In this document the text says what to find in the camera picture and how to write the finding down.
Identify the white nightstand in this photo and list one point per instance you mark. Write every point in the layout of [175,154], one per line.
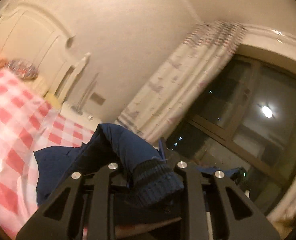
[78,117]

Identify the gold wall outlet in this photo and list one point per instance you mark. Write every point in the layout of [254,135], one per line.
[98,98]

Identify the red white checkered blanket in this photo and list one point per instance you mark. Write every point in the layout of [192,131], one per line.
[10,120]

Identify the white wooden headboard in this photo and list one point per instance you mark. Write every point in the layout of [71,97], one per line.
[38,42]

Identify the dark window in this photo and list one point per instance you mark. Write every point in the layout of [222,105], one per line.
[250,130]

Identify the navy blue puffer jacket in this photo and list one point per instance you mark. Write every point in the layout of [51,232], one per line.
[128,150]

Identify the yellow pillow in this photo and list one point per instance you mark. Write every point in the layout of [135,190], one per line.
[51,98]

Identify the purple patterned round pillow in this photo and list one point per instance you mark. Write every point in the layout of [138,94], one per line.
[23,68]

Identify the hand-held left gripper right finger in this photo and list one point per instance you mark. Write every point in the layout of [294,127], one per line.
[185,177]

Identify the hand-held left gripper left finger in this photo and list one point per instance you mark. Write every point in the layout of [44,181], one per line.
[103,180]

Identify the white printed curtain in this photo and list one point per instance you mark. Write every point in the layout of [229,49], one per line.
[183,80]

